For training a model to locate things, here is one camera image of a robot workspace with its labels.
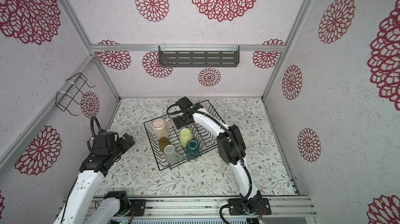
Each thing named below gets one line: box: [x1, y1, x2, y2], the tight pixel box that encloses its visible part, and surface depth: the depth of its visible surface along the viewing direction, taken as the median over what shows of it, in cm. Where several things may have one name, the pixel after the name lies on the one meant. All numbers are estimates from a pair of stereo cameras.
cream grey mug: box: [163, 144, 184, 165], surface depth 83 cm
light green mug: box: [179, 128, 193, 147], surface depth 88 cm
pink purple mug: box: [151, 117, 173, 140], surface depth 92 cm
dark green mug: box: [186, 139, 200, 159], surface depth 83 cm
